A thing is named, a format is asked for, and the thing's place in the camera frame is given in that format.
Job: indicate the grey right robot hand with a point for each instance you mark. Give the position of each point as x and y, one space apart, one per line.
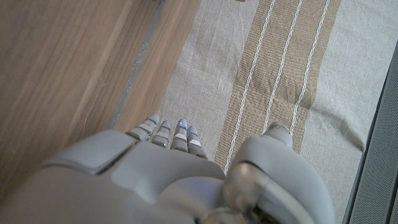
140 186

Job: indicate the beige striped curtain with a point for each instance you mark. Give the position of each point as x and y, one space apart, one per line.
280 77

